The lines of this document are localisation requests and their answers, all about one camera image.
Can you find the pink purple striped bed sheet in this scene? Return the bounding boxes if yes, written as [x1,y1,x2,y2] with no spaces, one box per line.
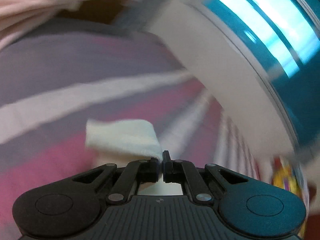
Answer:
[1,19,260,239]

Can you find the cream white knit sweater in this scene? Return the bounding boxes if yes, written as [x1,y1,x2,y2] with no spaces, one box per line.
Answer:
[85,119,163,167]

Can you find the window with white frame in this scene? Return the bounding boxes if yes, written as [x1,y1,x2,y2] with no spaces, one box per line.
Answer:
[184,0,319,147]

